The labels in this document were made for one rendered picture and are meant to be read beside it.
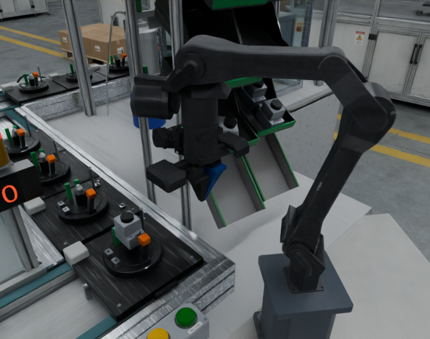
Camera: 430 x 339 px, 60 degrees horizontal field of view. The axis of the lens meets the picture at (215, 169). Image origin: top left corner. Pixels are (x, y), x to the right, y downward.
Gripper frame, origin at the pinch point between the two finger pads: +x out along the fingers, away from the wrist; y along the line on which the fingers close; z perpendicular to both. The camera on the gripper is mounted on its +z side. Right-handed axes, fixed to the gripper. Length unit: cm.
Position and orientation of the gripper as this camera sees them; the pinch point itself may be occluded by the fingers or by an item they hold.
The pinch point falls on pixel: (201, 184)
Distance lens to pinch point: 65.0
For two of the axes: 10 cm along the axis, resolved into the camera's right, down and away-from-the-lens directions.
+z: -6.9, -3.9, 6.1
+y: -7.2, 3.7, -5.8
